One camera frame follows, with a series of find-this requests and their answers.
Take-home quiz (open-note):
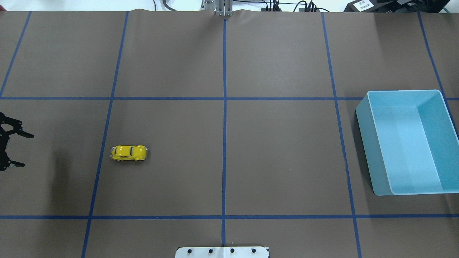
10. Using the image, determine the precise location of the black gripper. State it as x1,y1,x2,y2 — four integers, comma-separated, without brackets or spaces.
0,113,34,171

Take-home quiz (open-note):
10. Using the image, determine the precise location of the aluminium frame post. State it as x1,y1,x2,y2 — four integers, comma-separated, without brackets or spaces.
201,0,234,16

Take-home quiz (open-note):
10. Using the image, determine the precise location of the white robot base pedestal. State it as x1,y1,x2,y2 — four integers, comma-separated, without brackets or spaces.
175,246,270,258

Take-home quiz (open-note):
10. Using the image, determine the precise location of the light blue plastic bin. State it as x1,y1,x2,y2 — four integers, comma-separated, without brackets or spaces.
355,90,459,196

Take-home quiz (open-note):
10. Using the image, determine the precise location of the yellow beetle toy car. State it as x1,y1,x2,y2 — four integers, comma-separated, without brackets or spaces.
110,145,148,161

